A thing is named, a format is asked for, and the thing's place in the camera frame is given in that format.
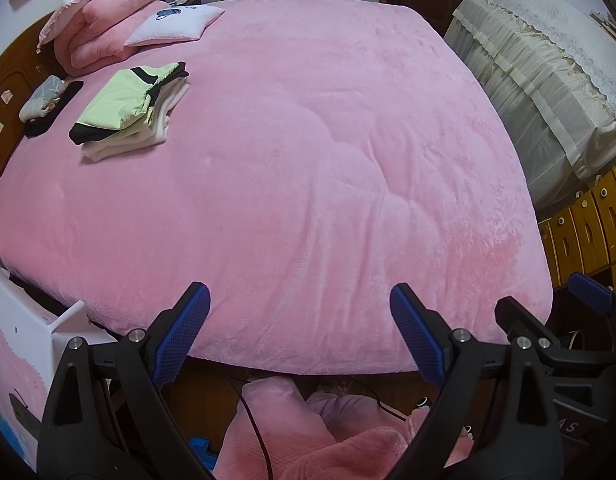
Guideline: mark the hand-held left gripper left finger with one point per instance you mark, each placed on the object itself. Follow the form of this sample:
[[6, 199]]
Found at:
[[180, 340]]

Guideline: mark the pink bed blanket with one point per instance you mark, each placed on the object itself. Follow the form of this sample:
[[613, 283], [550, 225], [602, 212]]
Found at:
[[298, 170]]

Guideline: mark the cream lace-covered furniture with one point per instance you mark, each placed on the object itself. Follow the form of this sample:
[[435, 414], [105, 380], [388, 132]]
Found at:
[[538, 85]]

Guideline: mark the wooden drawer cabinet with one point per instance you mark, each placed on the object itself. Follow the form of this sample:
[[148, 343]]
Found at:
[[588, 225]]

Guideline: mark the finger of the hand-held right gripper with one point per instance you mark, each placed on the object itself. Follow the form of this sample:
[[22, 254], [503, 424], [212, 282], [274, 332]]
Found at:
[[513, 317], [590, 292]]

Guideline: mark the folded pink quilt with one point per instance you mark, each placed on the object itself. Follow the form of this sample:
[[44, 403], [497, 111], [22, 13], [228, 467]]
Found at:
[[102, 25]]

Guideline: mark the person's pink fleece clothing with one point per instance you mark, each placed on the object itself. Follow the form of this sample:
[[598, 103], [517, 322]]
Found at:
[[298, 435]]

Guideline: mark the wooden headboard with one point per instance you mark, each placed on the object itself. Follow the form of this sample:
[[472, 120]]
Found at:
[[7, 90]]

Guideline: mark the grey patterned cloth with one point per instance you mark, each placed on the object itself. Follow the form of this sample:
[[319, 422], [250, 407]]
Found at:
[[40, 97]]

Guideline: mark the cream folded garment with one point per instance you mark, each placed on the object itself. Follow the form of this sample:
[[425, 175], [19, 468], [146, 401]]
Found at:
[[157, 125]]

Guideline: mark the black and green garment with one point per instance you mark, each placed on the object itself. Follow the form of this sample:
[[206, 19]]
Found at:
[[122, 100]]

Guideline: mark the black cloth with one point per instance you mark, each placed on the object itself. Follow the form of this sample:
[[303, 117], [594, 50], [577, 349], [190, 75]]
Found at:
[[70, 90]]

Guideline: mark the white printed pillow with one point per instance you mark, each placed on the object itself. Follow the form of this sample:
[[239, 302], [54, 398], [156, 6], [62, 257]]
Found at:
[[175, 22]]

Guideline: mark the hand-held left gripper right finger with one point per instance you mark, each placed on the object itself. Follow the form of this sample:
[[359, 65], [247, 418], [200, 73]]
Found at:
[[418, 335]]

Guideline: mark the white plastic drawer unit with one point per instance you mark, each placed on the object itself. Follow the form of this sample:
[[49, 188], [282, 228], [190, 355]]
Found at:
[[22, 340]]

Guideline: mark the blue plastic object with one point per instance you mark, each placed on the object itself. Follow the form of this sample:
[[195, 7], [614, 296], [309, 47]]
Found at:
[[202, 449]]

